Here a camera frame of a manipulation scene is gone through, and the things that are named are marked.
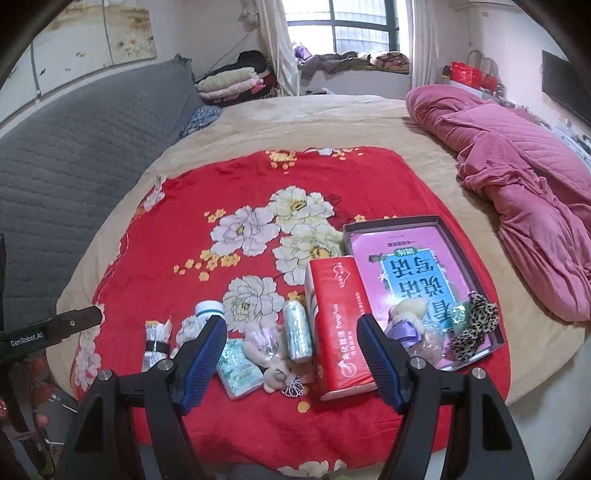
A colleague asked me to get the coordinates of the black wall television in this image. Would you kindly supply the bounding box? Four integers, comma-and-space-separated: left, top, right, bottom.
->
541, 50, 591, 121

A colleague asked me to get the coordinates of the pale green roll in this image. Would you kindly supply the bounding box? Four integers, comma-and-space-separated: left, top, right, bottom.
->
283, 300, 315, 361

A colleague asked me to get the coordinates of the white medicine bottle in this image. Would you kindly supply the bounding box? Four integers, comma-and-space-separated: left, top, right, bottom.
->
194, 300, 225, 333

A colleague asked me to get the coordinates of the black shallow box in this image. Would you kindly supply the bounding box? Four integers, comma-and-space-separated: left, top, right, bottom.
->
342, 215, 506, 372

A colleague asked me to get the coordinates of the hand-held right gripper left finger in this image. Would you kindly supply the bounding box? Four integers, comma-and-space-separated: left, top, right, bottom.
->
54, 314, 229, 480

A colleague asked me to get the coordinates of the floral wall painting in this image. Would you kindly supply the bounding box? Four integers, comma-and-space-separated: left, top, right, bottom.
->
30, 0, 160, 97

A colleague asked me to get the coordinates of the red gift bag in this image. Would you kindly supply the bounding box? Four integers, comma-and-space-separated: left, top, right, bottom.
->
450, 51, 483, 86
480, 60, 502, 93

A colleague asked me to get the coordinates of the leopard print scrunchie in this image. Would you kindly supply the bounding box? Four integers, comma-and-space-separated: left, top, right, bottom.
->
450, 292, 500, 361

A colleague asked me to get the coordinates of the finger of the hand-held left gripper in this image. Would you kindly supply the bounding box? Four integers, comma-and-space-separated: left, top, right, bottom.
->
46, 305, 105, 340

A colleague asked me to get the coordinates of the pile of folded clothes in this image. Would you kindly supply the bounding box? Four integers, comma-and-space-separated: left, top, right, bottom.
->
194, 50, 280, 103

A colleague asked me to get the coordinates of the plush bear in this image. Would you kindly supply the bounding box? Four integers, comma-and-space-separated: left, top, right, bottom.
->
244, 323, 293, 394

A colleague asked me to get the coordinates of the beige bed sheet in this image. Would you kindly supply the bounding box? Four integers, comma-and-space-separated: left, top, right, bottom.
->
44, 95, 591, 462

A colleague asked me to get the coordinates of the red tissue pack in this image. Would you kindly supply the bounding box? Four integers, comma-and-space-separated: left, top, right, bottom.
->
304, 257, 380, 402

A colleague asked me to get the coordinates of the grey clothing on windowsill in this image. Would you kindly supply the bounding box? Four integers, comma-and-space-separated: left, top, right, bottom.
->
300, 52, 370, 79

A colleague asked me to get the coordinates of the pink quilt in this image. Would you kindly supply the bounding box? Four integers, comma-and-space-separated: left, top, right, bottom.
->
405, 84, 591, 322

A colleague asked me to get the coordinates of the plush doll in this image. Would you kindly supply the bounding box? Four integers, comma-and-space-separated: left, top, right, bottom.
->
385, 298, 430, 349

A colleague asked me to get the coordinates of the brown patterned blanket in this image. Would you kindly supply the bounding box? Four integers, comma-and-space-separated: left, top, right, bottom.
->
367, 51, 411, 72

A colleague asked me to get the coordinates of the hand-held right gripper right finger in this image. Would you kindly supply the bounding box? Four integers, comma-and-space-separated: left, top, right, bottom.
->
356, 314, 525, 480

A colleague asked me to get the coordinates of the white curtain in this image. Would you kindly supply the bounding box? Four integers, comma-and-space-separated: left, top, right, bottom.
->
254, 0, 301, 97
411, 0, 439, 90

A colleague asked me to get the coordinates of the green pocket tissue pack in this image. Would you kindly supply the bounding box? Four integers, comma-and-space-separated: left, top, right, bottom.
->
216, 338, 265, 400

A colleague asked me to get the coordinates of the clear snack packet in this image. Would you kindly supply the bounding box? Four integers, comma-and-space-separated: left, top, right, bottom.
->
144, 318, 172, 371

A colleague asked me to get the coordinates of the grey quilted cover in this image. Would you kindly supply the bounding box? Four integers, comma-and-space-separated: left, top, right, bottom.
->
0, 54, 222, 333

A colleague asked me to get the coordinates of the pink and blue book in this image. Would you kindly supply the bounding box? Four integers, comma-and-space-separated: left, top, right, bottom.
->
348, 222, 485, 370

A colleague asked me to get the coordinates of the red floral blanket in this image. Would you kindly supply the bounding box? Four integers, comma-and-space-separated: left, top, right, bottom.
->
69, 147, 513, 478

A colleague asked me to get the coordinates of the green sponge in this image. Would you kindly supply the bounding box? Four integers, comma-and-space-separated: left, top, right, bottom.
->
410, 302, 472, 370

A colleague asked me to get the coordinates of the window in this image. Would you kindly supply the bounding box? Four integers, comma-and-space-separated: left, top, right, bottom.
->
285, 0, 399, 54

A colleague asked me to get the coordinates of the dark blue patterned pillow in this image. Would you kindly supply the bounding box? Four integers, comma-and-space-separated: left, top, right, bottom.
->
178, 105, 222, 139

